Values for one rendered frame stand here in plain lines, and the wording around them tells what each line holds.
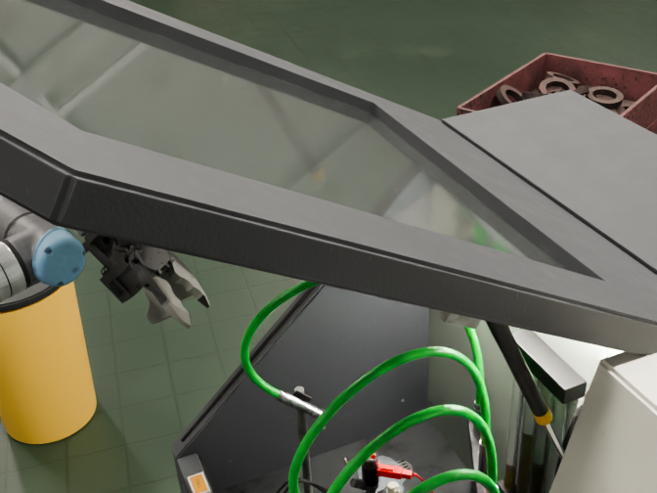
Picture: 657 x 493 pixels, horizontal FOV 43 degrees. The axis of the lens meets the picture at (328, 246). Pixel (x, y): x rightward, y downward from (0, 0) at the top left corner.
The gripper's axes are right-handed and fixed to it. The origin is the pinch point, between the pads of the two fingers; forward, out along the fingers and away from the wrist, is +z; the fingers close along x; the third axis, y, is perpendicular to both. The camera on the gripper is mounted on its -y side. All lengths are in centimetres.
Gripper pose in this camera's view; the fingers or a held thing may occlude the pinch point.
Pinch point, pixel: (197, 308)
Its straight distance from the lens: 134.6
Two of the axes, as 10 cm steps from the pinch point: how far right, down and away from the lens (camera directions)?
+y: -7.0, 5.9, 3.9
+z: 6.7, 7.3, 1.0
